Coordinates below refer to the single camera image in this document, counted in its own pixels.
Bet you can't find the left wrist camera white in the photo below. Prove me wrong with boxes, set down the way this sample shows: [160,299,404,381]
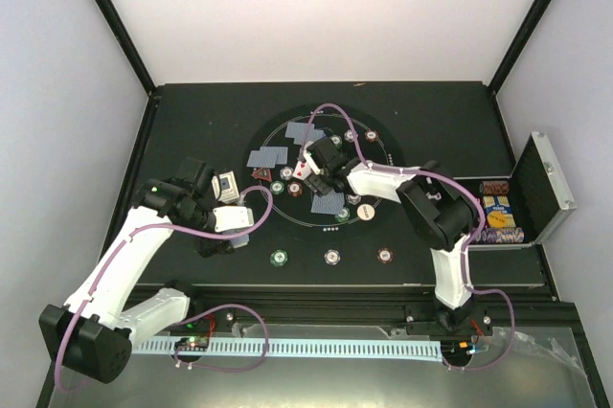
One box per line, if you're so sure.
[213,206,255,234]

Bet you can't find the brown chip row in case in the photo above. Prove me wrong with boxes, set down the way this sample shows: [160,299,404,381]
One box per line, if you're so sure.
[480,180,511,196]

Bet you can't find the light blue slotted strip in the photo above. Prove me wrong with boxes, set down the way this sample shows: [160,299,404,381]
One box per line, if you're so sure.
[133,336,443,363]

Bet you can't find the dealt card bottom player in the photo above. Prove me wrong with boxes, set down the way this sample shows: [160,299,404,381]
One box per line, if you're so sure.
[310,192,345,215]

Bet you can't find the circuit board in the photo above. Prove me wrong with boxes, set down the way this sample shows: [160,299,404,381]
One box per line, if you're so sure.
[450,341,489,355]
[174,336,210,351]

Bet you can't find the black aluminium rail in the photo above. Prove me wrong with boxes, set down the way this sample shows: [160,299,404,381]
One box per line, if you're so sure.
[189,283,454,328]

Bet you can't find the boxed card deck in case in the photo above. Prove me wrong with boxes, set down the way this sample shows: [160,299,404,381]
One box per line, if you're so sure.
[482,195,516,229]

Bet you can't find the purple chip row in case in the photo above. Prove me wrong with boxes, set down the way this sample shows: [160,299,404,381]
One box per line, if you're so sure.
[476,227,525,244]

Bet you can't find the dealt card player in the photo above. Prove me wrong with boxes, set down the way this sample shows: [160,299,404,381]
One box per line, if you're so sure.
[310,192,345,215]
[260,147,288,168]
[284,122,314,141]

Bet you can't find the green chip stack source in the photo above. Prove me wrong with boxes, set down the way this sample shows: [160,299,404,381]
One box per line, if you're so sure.
[269,250,288,267]

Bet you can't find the red triangular button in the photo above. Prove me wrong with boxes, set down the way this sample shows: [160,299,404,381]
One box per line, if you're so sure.
[251,168,272,183]

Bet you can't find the brown chips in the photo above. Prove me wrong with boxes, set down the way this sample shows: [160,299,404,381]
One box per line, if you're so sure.
[365,130,378,142]
[287,182,303,197]

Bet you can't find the brown orange chip stack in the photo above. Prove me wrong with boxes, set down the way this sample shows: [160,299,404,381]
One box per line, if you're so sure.
[377,248,394,264]

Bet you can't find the aluminium poker case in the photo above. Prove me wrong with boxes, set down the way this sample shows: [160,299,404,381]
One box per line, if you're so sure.
[459,132,577,251]

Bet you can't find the right circuit board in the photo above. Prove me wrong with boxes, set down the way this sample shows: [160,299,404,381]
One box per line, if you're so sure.
[450,341,489,355]

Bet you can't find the green chips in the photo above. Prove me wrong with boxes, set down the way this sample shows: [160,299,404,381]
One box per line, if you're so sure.
[330,135,342,147]
[270,181,284,195]
[334,208,351,223]

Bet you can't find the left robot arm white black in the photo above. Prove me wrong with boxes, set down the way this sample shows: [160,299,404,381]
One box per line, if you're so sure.
[38,158,253,389]

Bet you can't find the white card box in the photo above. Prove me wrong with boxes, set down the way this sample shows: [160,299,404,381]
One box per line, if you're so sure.
[212,171,239,204]

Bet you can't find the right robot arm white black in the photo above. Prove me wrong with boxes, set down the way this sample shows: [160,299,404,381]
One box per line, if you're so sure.
[294,138,485,334]

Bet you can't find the left circuit board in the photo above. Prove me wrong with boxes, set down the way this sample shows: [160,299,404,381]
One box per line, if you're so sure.
[174,336,210,351]

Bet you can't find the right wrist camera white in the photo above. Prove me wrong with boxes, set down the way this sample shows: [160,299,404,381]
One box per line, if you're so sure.
[302,149,321,175]

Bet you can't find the dealt card top player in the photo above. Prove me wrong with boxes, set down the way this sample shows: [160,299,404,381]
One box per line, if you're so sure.
[284,122,314,141]

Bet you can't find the round black poker mat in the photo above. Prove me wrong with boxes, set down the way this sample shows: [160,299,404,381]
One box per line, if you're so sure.
[241,102,407,244]

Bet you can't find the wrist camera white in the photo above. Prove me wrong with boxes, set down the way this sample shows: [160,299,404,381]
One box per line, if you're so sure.
[213,206,255,234]
[302,149,321,175]

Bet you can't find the white dealer button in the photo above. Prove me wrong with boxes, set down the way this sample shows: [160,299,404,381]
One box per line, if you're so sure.
[356,203,375,221]

